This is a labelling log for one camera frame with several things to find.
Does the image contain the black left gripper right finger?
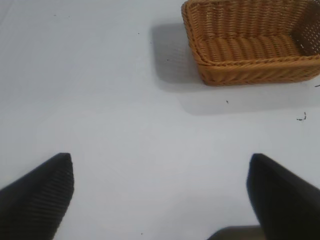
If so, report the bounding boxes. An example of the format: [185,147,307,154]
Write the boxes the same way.
[246,153,320,240]

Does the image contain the brown wicker basket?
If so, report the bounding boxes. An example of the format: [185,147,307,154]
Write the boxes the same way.
[181,0,320,87]

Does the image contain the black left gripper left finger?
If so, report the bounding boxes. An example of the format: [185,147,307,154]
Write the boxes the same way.
[0,152,75,240]

